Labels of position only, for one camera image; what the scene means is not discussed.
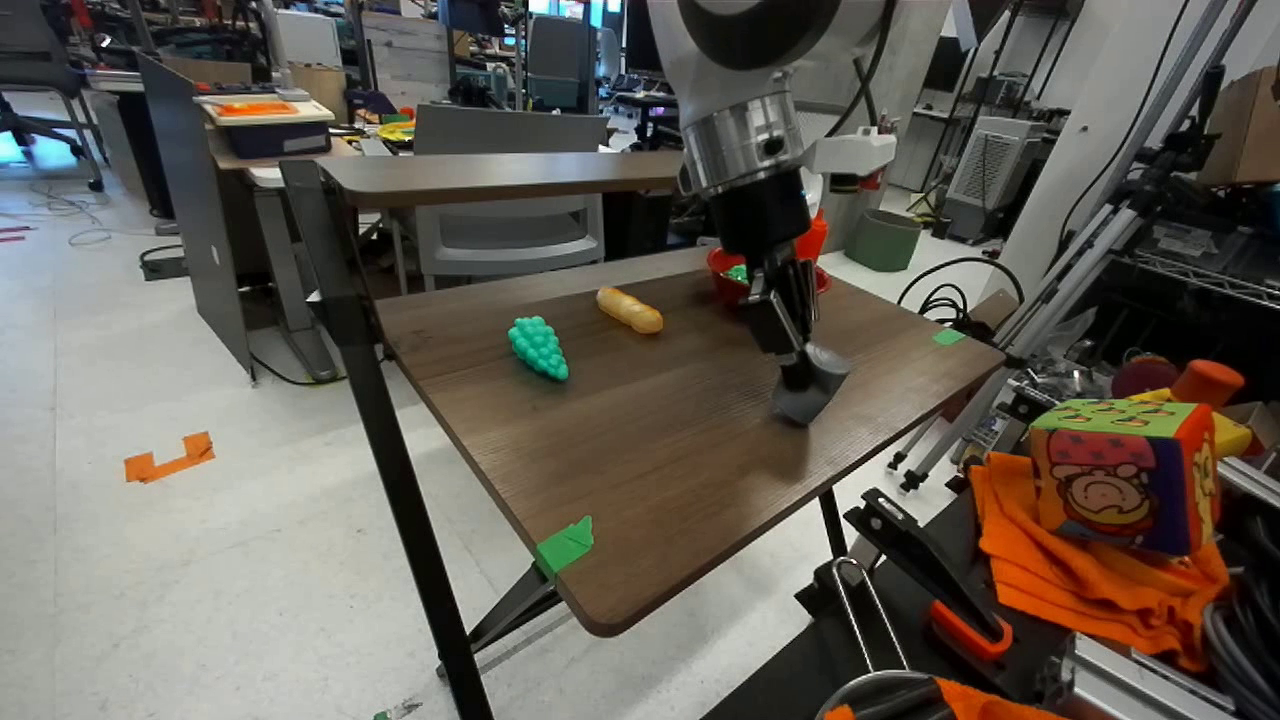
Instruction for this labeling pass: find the grey cylinder block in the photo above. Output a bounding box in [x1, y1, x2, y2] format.
[770, 370, 844, 427]

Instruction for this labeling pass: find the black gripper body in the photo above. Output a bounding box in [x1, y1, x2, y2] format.
[710, 166, 810, 342]

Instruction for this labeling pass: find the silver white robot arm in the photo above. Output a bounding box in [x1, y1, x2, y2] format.
[648, 0, 948, 394]

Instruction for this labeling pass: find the green tape strip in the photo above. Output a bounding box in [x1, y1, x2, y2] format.
[931, 326, 965, 347]

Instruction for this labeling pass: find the black orange clamp tool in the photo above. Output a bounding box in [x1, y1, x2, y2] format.
[844, 487, 1070, 704]

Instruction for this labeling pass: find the green tape corner front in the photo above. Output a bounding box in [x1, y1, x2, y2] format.
[537, 514, 596, 576]

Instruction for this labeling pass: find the colourful plush cube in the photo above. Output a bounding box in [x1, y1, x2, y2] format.
[1028, 401, 1214, 557]

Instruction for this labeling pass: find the orange cloth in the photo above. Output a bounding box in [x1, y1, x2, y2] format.
[967, 453, 1229, 670]

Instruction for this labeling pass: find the teal grape toy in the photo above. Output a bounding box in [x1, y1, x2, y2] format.
[508, 315, 570, 385]

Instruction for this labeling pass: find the grey background desk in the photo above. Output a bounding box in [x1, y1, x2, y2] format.
[139, 60, 678, 381]

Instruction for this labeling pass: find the orange floor tape mark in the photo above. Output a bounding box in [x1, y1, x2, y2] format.
[124, 433, 215, 482]

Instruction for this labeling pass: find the red bowl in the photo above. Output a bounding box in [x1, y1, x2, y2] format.
[703, 242, 832, 310]

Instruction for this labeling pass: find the yellow corn toy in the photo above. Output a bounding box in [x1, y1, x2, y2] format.
[596, 289, 665, 336]

